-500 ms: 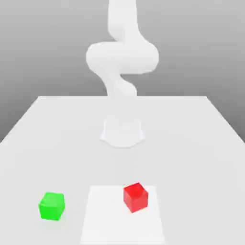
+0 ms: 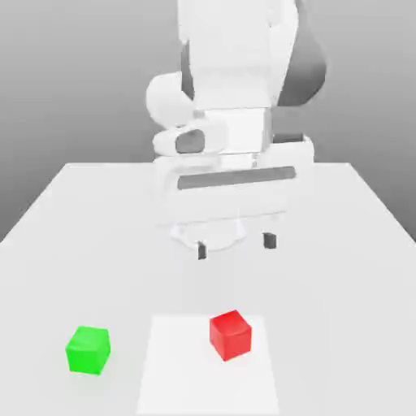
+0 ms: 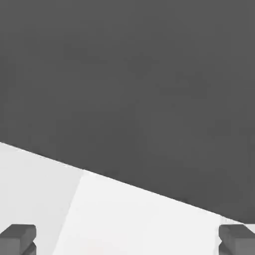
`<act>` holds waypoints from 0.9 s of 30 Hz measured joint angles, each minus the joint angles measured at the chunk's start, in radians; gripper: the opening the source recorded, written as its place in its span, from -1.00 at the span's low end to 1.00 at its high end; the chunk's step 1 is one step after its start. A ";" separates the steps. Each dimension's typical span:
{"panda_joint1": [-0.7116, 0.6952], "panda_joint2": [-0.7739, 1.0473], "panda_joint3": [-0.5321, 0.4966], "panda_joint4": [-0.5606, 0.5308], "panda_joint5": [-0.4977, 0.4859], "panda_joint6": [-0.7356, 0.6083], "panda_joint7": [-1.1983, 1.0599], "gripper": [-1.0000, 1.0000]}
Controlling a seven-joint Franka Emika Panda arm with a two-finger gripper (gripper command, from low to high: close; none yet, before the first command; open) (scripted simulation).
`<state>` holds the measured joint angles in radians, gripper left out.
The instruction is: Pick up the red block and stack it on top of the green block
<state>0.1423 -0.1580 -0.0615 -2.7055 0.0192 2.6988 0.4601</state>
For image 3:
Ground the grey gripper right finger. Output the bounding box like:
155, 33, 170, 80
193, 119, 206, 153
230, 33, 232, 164
218, 224, 255, 255

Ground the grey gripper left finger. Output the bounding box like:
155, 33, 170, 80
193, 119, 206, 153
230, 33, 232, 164
0, 224, 37, 255

